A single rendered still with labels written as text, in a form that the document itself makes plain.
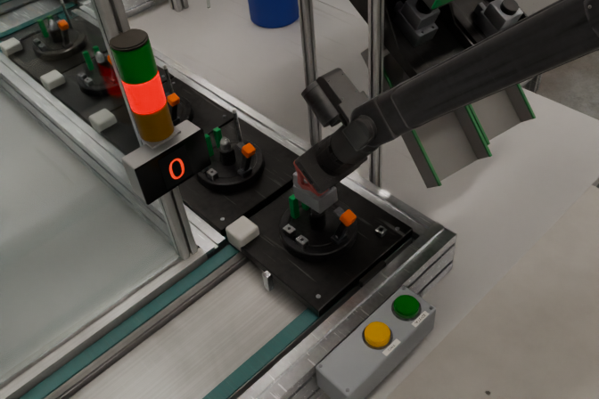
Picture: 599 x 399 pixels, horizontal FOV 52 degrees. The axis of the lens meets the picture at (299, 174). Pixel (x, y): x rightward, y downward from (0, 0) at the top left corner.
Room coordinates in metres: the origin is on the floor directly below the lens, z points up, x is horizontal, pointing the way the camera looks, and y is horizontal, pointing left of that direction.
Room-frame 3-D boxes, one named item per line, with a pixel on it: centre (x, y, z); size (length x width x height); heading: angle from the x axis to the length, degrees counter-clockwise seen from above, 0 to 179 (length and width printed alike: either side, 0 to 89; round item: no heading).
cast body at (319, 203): (0.75, -0.02, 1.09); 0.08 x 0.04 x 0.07; 39
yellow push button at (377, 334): (0.52, -0.09, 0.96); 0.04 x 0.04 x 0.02
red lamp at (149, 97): (0.72, 0.20, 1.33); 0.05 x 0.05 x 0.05
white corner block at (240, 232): (0.76, 0.11, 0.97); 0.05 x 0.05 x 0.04; 39
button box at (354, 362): (0.52, -0.09, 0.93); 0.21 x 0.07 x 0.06; 129
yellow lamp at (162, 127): (0.72, 0.20, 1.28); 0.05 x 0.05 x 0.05
